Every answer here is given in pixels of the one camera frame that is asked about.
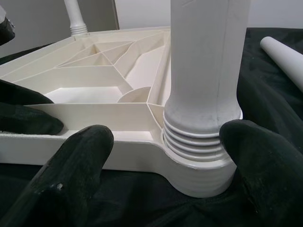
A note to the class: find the white plastic table leg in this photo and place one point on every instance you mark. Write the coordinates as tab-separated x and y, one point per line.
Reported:
74	14
284	61
206	59

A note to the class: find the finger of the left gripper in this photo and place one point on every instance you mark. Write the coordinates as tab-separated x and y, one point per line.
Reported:
19	92
28	119

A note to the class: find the white plastic table top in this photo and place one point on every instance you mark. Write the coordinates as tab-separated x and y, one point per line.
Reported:
94	113

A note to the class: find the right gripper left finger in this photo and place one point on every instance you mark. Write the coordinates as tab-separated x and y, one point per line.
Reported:
59	184

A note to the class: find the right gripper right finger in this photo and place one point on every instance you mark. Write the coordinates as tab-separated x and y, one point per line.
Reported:
267	170

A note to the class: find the black cloth table cover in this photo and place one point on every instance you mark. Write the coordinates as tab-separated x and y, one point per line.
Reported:
265	99

